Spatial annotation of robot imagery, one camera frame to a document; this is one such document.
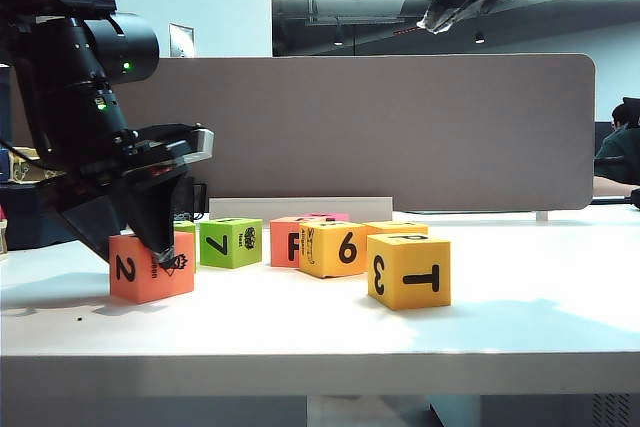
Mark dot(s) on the yellow block with alligator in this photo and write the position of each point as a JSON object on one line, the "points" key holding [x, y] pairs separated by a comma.
{"points": [[327, 257]]}

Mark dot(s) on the yellow block number 3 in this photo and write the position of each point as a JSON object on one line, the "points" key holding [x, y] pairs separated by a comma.
{"points": [[415, 297]]}

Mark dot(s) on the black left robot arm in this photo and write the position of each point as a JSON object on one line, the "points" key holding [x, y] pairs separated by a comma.
{"points": [[65, 72]]}

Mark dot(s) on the dark blue case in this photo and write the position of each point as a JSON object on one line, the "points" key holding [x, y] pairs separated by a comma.
{"points": [[20, 222]]}

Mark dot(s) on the orange block letter F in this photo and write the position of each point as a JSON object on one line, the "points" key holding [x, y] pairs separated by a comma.
{"points": [[281, 247]]}

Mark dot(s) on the grey vent grille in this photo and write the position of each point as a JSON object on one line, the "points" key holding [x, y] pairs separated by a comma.
{"points": [[611, 411]]}

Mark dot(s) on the gold cream box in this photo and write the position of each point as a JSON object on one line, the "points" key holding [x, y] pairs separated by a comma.
{"points": [[20, 169]]}

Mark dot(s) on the orange block number 2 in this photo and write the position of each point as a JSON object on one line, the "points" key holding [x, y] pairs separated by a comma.
{"points": [[135, 289]]}

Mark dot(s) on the small black desk item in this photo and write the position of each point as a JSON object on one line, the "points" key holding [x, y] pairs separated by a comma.
{"points": [[636, 199]]}

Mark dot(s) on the white divider foot bracket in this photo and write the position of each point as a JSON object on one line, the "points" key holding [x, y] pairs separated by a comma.
{"points": [[542, 216]]}

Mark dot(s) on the yellow foam number block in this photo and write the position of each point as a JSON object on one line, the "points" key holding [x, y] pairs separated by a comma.
{"points": [[395, 228]]}

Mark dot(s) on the green block number 7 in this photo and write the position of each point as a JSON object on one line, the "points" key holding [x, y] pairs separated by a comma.
{"points": [[235, 254]]}

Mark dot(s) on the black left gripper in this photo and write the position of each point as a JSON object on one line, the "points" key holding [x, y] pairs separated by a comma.
{"points": [[145, 157]]}

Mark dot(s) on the red and white item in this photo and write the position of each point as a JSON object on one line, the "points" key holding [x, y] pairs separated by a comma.
{"points": [[3, 232]]}

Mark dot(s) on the pink foam block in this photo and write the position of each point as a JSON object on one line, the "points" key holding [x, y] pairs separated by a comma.
{"points": [[325, 217]]}

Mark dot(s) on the plain green foam block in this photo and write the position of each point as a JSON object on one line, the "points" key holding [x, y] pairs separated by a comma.
{"points": [[186, 227]]}

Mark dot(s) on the brown-grey desk divider panel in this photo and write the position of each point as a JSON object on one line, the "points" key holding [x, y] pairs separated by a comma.
{"points": [[400, 137]]}

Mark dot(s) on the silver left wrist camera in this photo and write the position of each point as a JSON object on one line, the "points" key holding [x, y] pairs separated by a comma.
{"points": [[204, 144]]}

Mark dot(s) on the person in dark green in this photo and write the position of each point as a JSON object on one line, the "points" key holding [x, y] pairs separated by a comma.
{"points": [[617, 152]]}

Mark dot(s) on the black mug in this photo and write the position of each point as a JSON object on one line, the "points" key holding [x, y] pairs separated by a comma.
{"points": [[187, 207]]}

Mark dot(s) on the red ceiling sign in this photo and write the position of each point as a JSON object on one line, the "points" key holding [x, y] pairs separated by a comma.
{"points": [[405, 31]]}

